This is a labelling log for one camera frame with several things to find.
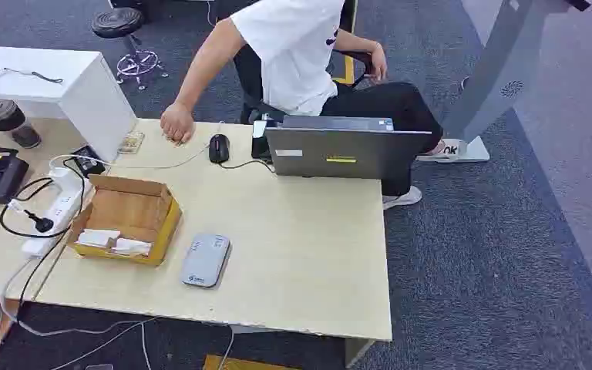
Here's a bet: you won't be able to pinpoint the person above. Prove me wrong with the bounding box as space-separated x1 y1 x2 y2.
160 0 468 211

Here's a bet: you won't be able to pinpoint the black mouse cable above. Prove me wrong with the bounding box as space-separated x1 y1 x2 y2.
218 159 277 175

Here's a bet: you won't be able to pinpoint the black plug with cable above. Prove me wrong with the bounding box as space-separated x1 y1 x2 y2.
0 158 89 241

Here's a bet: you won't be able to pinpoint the patterned card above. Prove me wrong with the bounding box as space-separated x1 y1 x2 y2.
118 131 146 155

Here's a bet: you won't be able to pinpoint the black cable off desk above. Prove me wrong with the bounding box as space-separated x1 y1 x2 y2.
17 230 72 308

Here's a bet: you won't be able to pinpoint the person's right hand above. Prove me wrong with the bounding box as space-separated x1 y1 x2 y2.
160 102 196 147

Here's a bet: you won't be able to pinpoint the white floor cables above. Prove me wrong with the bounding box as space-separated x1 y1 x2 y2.
0 257 159 370

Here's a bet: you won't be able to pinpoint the dark lidded cup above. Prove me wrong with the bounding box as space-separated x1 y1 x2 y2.
0 99 42 150

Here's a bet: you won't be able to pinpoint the black round stool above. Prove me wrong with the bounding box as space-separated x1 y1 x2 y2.
91 7 170 92

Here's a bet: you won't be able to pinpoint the cardboard box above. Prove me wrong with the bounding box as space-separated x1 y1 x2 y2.
67 174 183 267

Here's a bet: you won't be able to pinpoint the grey floor stand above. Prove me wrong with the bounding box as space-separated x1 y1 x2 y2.
415 0 590 163

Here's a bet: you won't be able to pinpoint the black computer mouse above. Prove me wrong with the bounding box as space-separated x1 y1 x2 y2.
208 133 231 165

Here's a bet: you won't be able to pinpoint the white device with black cord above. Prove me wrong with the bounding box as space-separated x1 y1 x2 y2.
0 63 65 86

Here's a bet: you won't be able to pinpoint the white card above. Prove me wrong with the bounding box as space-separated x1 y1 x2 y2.
76 229 122 250
111 237 153 257

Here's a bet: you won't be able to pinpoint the small black charger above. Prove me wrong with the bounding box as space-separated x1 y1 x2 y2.
71 145 106 178

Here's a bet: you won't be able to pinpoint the white cabinet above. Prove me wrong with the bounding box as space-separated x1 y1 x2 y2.
0 45 139 163

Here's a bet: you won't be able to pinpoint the white slipper with print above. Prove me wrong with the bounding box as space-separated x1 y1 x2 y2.
417 139 468 161

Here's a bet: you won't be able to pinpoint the yellow board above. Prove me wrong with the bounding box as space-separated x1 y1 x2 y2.
203 353 297 370

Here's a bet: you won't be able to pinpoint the black office chair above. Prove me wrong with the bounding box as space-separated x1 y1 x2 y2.
234 43 375 125

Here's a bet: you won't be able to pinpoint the white power strip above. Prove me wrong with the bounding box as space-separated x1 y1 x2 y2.
20 166 96 259

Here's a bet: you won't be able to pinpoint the grey laptop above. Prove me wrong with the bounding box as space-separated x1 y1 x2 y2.
264 115 433 180

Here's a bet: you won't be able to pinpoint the black phone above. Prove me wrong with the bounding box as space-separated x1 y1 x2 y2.
251 119 275 162

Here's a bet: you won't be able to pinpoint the person's left hand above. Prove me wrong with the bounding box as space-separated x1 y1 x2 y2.
369 43 389 83

